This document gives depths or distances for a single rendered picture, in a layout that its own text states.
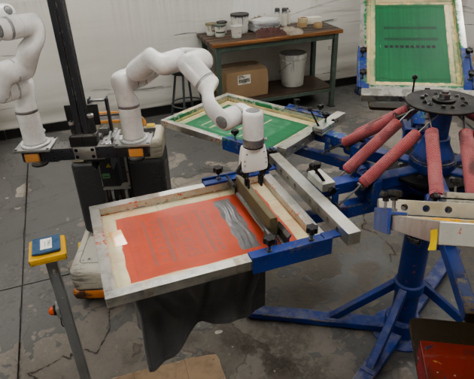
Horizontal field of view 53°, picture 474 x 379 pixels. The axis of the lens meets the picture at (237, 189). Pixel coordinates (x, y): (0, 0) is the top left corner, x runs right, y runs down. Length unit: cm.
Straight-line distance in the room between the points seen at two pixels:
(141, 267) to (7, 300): 172
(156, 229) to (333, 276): 153
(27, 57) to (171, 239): 90
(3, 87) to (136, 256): 87
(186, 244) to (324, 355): 117
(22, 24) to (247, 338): 185
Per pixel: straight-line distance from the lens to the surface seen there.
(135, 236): 184
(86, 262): 292
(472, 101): 217
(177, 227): 186
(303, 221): 180
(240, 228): 181
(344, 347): 269
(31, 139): 227
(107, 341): 281
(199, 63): 177
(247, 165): 173
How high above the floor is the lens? 199
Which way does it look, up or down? 30 degrees down
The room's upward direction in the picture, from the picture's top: 2 degrees counter-clockwise
